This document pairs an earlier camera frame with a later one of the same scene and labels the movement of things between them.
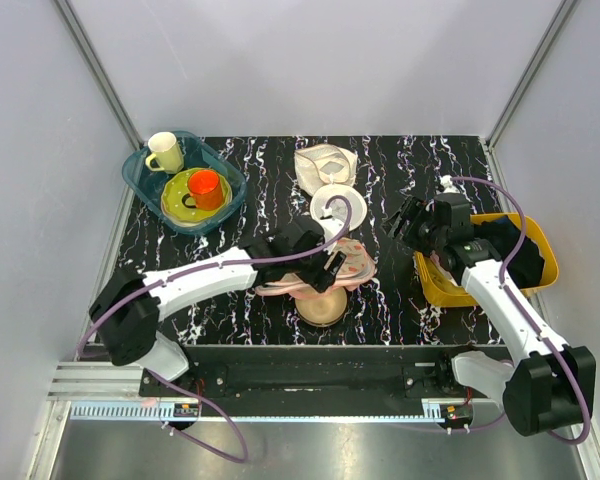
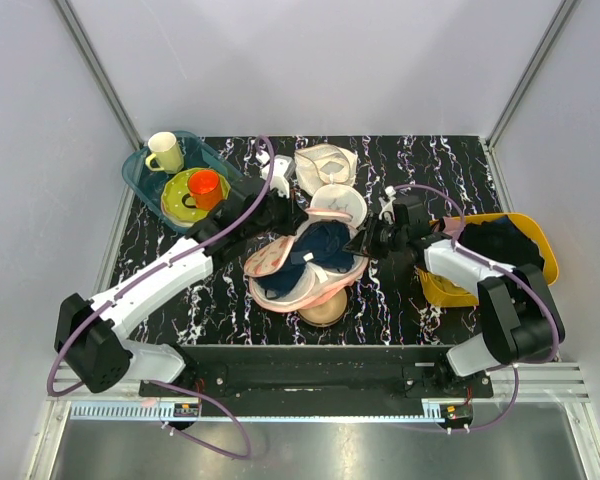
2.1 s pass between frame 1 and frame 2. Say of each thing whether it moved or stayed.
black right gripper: moved
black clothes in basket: stayed
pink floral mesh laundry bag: moved
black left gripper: moved
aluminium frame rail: stayed
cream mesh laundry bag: stayed
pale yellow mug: stayed
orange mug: stayed
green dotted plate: stayed
